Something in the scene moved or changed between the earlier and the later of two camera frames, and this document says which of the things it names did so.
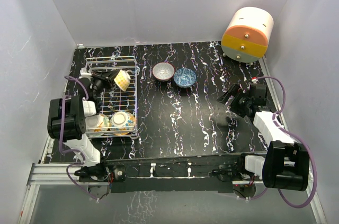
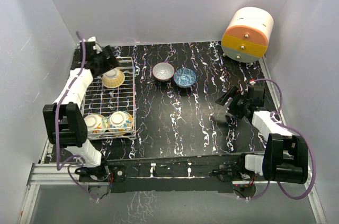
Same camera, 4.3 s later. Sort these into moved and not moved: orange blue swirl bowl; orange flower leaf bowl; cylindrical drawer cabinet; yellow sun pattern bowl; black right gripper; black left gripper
Moved: black left gripper; yellow sun pattern bowl
Not moved: orange flower leaf bowl; cylindrical drawer cabinet; orange blue swirl bowl; black right gripper
